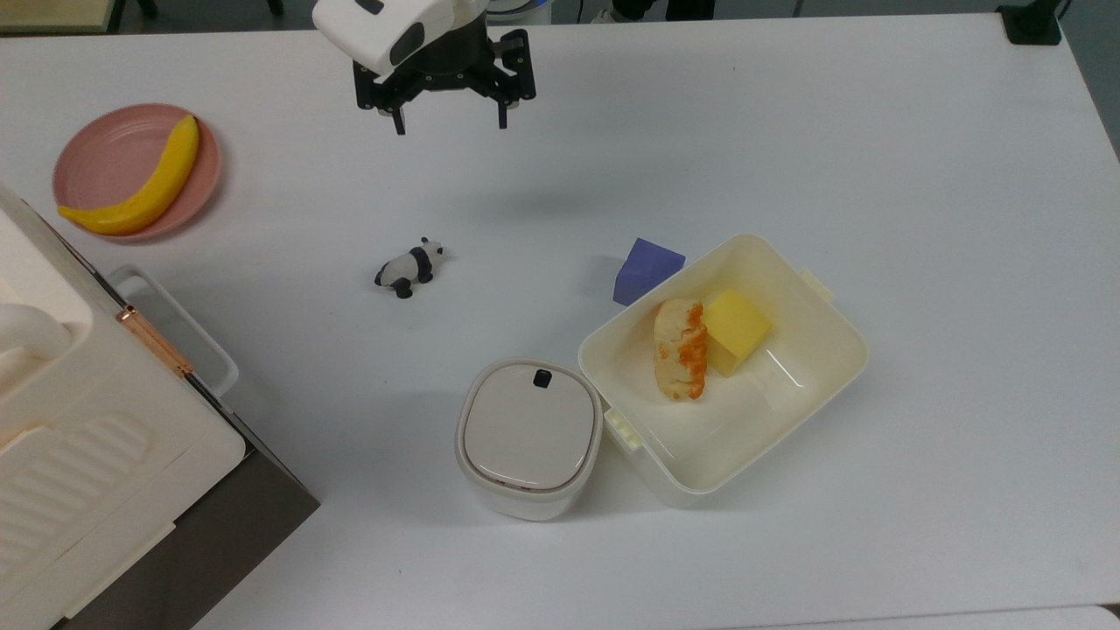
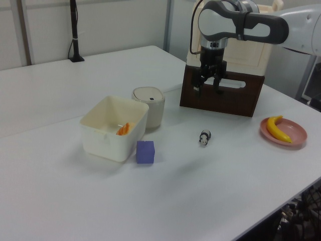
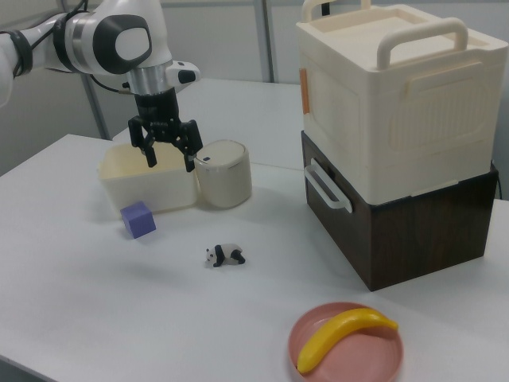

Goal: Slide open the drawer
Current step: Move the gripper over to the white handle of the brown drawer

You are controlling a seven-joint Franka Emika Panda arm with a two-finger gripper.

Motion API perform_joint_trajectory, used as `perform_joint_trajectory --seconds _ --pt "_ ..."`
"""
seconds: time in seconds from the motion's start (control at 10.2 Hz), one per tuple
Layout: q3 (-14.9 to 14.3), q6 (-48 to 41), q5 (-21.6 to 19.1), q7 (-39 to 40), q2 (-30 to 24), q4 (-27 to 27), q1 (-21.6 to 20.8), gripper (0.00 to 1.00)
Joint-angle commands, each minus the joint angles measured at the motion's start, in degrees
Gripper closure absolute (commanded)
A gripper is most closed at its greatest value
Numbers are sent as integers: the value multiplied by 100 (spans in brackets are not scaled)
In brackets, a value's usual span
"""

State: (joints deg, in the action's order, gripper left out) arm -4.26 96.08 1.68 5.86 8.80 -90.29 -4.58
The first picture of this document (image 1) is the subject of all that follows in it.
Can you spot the pink plate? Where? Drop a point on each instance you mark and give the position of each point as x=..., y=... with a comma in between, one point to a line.
x=137, y=171

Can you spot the yellow banana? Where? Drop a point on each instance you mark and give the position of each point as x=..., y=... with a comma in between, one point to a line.
x=149, y=192

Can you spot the black clamp mount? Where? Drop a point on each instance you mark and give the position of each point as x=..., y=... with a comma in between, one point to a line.
x=1031, y=22

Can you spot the yellow cube block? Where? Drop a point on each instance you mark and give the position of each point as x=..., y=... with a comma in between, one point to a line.
x=733, y=331

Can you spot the cream plastic box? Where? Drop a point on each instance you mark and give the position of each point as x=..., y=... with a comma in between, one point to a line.
x=726, y=372

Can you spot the purple cube block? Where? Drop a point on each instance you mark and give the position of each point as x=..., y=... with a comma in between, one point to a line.
x=645, y=270

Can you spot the white lidded trash bin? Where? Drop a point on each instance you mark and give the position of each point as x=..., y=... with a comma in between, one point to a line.
x=528, y=437

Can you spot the clear plastic drawer tray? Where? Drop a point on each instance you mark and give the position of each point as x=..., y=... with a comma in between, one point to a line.
x=179, y=328

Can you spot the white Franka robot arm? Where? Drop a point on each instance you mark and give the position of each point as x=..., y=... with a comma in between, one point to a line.
x=376, y=26

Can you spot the white countertop appliance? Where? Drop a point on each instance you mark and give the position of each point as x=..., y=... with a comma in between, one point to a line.
x=96, y=455

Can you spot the toy panda figure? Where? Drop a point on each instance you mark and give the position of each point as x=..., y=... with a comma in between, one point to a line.
x=409, y=267

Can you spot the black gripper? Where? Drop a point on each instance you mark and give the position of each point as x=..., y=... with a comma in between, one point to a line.
x=446, y=66

